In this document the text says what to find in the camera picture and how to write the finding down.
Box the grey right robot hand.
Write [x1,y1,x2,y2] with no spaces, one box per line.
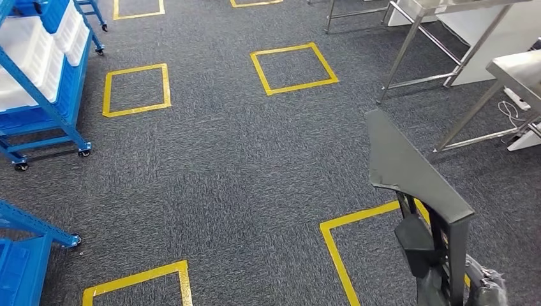
[394,214,509,306]

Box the black plastic frame part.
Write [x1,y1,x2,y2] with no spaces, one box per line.
[364,108,475,306]

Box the stainless steel workbench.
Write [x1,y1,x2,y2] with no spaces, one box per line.
[433,50,541,154]

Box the blue metal shelf rack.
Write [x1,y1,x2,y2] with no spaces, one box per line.
[0,0,93,172]
[0,198,82,306]
[71,0,108,57]

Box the stainless steel table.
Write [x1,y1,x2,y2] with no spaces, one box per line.
[306,0,390,34]
[376,0,534,105]

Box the white power strip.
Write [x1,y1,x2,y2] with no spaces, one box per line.
[503,86,531,112]

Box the white partition panel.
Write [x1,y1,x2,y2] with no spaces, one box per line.
[387,0,541,87]

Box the white plastic bin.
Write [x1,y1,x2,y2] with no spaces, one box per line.
[54,2,91,66]
[0,16,54,112]

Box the white power cable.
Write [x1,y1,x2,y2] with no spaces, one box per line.
[497,99,527,128]

